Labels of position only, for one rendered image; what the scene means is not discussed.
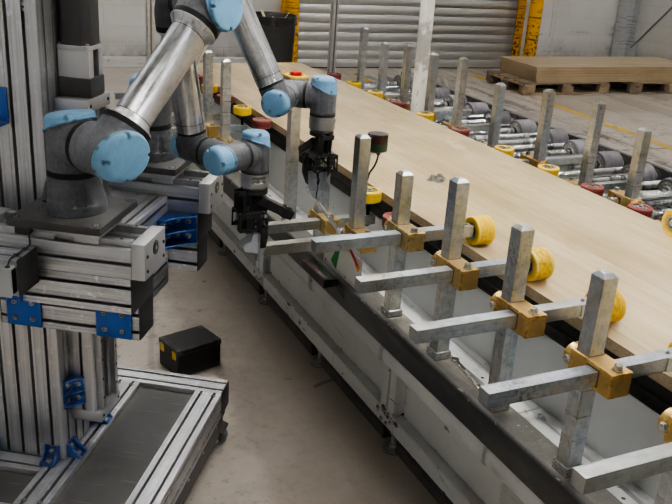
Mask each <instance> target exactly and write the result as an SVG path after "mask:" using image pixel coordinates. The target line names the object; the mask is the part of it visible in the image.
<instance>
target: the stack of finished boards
mask: <svg viewBox="0 0 672 504"><path fill-rule="evenodd" d="M500 59H501V61H500V68H499V69H500V71H502V72H505V73H508V74H511V75H514V76H517V77H520V78H523V79H527V80H530V81H533V82H536V83H558V82H645V81H672V60H669V59H665V58H660V57H582V56H500Z"/></svg>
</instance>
